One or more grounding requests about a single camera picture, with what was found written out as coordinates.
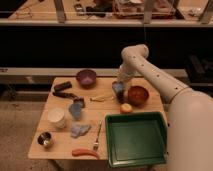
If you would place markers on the orange carrot toy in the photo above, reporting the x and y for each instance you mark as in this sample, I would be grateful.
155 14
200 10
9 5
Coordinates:
84 152

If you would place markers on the yellow-handled spoon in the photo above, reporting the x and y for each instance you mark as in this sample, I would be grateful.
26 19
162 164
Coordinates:
101 99

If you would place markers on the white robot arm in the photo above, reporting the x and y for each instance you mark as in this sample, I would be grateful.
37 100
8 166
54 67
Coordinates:
190 120

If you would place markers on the orange fruit toy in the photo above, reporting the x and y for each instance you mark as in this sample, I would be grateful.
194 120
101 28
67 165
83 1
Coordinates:
126 108

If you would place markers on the small metal cup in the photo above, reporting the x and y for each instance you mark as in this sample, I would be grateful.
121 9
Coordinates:
45 140

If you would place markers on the purple bowl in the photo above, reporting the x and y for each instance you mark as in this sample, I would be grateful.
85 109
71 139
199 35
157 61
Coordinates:
86 78

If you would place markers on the brown pinecone-like object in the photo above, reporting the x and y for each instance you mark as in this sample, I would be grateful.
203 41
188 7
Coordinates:
120 98

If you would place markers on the metal fork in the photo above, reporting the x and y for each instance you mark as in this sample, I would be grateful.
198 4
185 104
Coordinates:
96 143

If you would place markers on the dark handled brush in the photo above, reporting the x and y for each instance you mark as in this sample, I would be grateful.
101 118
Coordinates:
72 96

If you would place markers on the light blue crumpled cloth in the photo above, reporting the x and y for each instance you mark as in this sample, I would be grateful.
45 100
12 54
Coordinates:
79 130

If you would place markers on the blue sponge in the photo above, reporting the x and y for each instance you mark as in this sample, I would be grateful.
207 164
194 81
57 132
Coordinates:
118 88

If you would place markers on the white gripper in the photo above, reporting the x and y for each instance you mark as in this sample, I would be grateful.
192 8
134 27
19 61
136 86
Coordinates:
124 77

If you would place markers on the dark brown block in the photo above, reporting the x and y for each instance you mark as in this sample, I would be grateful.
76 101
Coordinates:
62 86

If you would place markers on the red bowl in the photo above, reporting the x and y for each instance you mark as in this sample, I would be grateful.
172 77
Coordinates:
137 95

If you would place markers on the white cup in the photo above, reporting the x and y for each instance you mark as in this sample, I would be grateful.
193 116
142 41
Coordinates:
56 117

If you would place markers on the green plastic tray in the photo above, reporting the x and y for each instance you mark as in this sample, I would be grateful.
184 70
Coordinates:
136 139

